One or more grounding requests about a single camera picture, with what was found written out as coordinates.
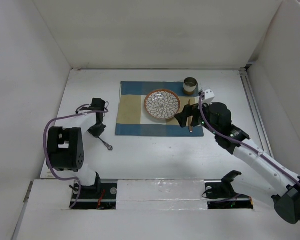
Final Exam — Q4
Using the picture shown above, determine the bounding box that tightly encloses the silver fork with pink neck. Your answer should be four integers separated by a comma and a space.
98, 137, 113, 151

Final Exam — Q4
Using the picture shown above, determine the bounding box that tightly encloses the aluminium rail right side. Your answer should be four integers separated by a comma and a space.
239, 67, 273, 157

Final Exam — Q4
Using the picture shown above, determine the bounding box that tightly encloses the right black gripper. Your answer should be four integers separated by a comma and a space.
174, 99, 219, 136

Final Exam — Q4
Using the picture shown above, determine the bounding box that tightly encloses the purple cable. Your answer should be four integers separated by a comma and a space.
198, 93, 300, 225
43, 101, 109, 208

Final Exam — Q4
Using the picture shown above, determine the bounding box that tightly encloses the metal cup with brown base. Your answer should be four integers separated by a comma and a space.
183, 77, 197, 96

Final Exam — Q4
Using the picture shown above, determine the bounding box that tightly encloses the white foam block front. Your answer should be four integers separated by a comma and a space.
116, 179, 207, 211

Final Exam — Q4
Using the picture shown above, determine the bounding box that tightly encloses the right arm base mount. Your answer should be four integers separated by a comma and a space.
201, 170, 253, 210

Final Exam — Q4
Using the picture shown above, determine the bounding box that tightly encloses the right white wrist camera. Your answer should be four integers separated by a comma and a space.
198, 89, 215, 106

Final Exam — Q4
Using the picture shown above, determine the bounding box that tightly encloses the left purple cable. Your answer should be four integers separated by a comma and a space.
43, 101, 109, 208

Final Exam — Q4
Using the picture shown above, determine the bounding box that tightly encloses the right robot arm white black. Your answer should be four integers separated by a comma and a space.
175, 102, 300, 224

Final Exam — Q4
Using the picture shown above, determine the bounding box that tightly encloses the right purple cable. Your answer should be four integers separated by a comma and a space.
198, 93, 300, 225

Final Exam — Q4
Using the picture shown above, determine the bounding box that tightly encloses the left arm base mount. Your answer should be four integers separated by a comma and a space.
69, 181, 117, 210

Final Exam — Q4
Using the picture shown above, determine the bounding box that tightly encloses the orange floral patterned plate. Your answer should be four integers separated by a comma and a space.
144, 89, 180, 120

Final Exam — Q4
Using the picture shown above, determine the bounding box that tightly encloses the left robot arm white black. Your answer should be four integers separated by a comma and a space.
42, 98, 108, 198

